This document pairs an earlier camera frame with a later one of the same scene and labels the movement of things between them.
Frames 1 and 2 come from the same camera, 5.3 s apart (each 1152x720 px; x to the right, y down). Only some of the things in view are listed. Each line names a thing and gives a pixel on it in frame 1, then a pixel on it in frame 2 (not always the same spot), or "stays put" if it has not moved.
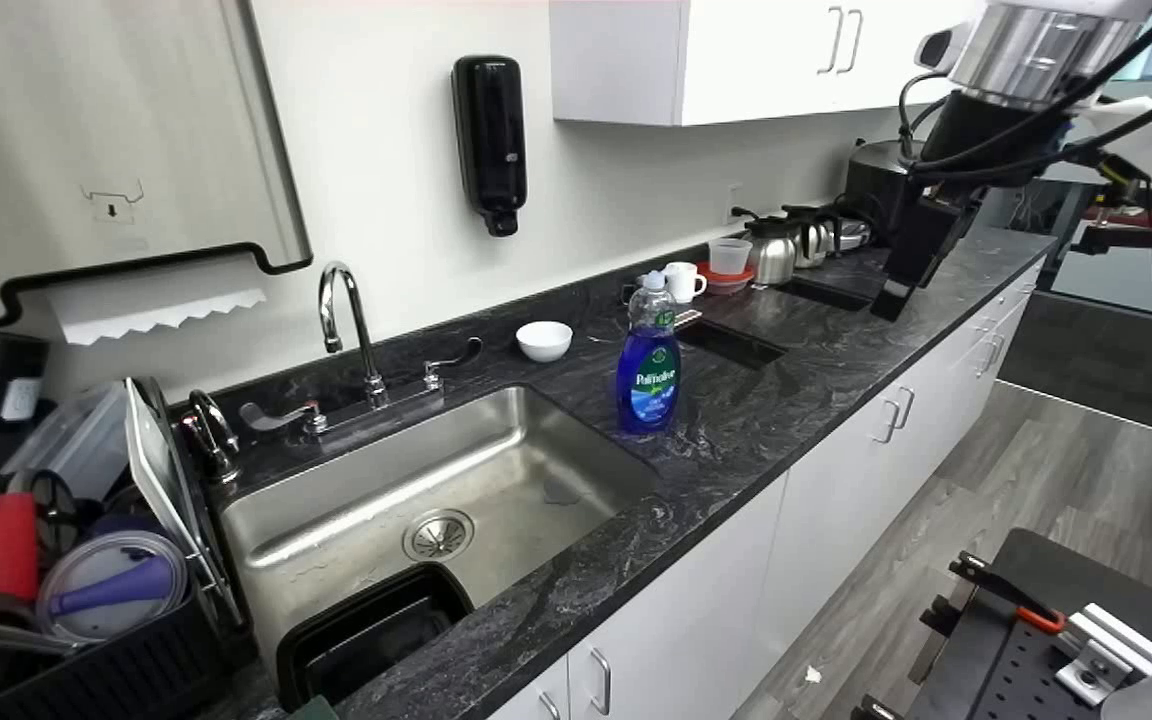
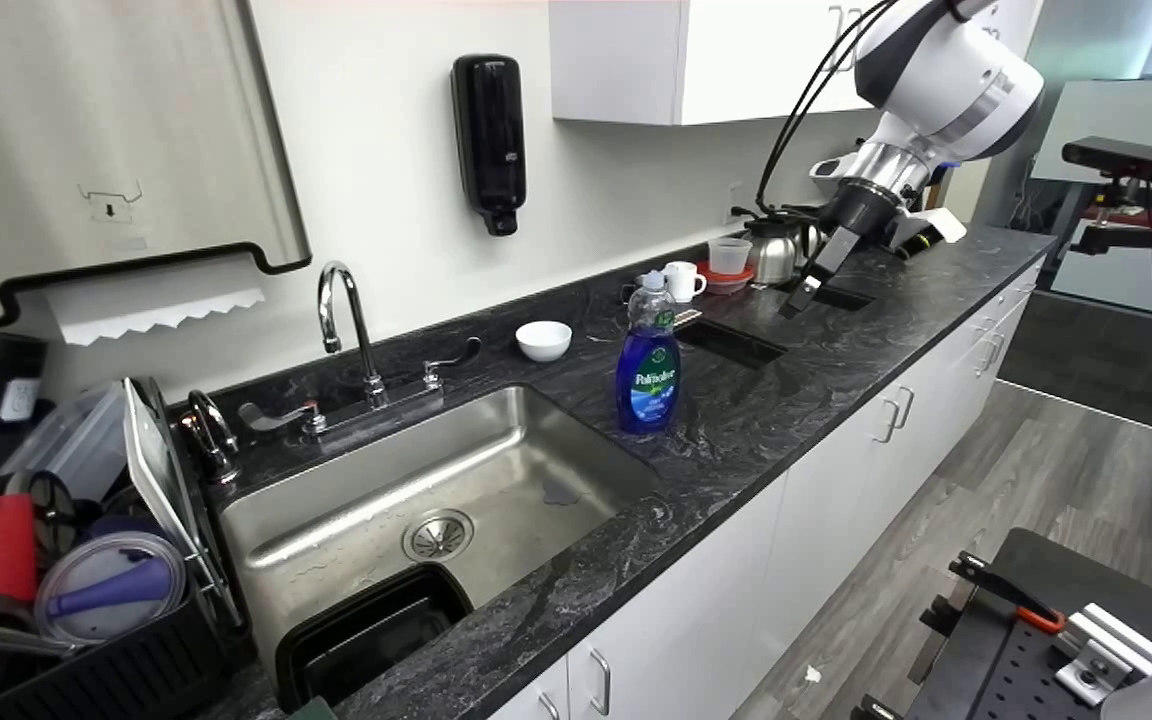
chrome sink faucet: [329, 328] stays put
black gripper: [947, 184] -> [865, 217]
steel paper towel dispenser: [97, 135] stays put
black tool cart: [1048, 630] stays put
